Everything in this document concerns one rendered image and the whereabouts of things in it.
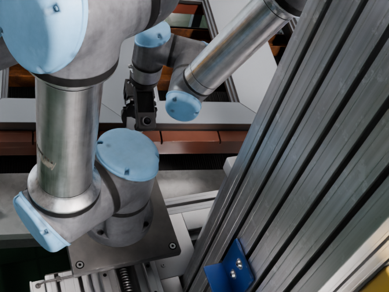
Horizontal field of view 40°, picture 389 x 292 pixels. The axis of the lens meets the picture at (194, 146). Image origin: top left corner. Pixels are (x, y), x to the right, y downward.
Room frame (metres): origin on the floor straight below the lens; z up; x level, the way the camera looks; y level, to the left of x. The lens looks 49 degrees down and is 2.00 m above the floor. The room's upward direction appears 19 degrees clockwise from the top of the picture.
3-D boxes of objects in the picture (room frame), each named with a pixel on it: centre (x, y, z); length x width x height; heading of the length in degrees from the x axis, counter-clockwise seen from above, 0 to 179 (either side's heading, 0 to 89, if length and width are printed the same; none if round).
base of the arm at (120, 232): (0.58, 0.11, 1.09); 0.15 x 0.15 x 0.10
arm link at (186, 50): (0.93, 0.07, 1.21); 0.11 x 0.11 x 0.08; 7
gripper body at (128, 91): (0.94, 0.17, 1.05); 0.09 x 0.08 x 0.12; 25
